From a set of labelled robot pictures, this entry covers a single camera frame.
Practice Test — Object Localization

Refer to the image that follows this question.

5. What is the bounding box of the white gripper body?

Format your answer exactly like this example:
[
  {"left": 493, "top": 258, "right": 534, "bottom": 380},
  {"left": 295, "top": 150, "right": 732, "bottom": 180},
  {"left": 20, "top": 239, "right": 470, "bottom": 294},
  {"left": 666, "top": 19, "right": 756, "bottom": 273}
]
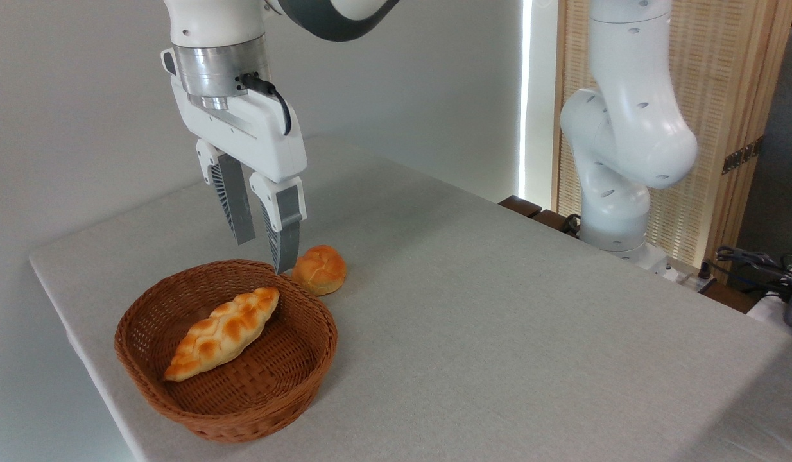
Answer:
[{"left": 161, "top": 48, "right": 308, "bottom": 184}]

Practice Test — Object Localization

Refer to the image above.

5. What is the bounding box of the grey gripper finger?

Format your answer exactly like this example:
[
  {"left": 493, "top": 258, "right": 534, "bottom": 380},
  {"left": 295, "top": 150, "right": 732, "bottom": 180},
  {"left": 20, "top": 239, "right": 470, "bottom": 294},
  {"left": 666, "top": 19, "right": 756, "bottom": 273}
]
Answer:
[
  {"left": 196, "top": 139, "right": 257, "bottom": 246},
  {"left": 250, "top": 172, "right": 307, "bottom": 275}
]

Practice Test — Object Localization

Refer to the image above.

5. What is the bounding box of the round golden bread roll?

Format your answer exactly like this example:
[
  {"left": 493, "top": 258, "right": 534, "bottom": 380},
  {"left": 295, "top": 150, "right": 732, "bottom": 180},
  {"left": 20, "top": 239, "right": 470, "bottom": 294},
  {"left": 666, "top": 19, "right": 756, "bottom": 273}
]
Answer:
[{"left": 292, "top": 245, "right": 347, "bottom": 296}]

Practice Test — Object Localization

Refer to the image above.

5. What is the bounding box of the long braided bread loaf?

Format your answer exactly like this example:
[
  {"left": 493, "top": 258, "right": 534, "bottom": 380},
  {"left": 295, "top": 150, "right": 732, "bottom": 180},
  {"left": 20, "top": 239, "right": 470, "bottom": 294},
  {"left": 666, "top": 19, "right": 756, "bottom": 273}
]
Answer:
[{"left": 163, "top": 287, "right": 280, "bottom": 382}]

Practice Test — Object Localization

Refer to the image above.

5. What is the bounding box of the brown woven wicker basket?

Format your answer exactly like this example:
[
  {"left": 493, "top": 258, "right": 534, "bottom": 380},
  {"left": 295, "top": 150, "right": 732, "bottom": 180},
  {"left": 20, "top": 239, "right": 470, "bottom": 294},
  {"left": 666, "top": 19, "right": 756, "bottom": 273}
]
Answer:
[{"left": 114, "top": 259, "right": 339, "bottom": 443}]

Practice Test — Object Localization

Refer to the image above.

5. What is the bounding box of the dark brown wooden block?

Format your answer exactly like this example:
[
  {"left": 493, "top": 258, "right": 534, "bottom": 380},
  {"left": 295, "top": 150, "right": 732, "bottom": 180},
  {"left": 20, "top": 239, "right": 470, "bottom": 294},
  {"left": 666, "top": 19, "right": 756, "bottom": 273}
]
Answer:
[{"left": 498, "top": 195, "right": 580, "bottom": 238}]

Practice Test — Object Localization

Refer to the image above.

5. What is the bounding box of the white power strip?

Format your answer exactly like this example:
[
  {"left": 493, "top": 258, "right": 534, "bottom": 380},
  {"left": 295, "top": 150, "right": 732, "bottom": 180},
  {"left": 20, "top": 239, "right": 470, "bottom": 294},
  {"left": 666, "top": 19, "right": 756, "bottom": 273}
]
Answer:
[{"left": 659, "top": 260, "right": 719, "bottom": 295}]

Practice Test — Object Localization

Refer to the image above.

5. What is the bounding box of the dark metal screen hinge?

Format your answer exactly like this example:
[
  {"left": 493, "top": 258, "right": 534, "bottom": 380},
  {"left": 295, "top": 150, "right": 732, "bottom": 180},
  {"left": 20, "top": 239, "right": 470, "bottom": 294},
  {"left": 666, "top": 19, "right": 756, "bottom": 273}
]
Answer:
[{"left": 721, "top": 136, "right": 764, "bottom": 175}]

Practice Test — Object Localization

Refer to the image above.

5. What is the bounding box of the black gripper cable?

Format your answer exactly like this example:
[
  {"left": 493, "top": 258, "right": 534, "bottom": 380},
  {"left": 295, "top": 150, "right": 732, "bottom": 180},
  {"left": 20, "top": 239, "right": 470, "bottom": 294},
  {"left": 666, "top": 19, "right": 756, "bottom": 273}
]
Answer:
[{"left": 240, "top": 73, "right": 293, "bottom": 137}]

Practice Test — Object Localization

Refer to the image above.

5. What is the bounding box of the black cable bundle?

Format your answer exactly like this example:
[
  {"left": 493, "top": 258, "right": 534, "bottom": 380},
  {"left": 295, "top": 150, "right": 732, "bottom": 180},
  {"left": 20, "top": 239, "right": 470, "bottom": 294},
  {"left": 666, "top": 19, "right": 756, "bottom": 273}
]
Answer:
[{"left": 714, "top": 239, "right": 792, "bottom": 296}]

